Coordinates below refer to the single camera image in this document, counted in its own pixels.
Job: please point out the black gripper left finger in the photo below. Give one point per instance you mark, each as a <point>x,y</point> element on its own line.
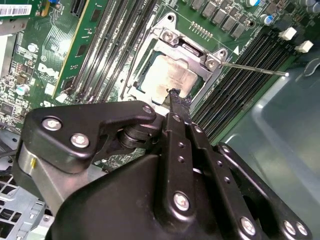
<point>75,120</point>

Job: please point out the metal locking lever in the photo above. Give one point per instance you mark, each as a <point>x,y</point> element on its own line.
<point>250,68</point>
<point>130,75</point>

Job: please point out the metal socket cover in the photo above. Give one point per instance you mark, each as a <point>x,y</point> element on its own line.
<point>163,50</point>

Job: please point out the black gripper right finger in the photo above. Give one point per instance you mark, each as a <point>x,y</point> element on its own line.
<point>220,172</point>

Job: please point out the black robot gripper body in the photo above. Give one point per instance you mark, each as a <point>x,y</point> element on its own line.
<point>112,207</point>

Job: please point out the silver CPU chip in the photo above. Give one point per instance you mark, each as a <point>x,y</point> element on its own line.
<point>170,72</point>

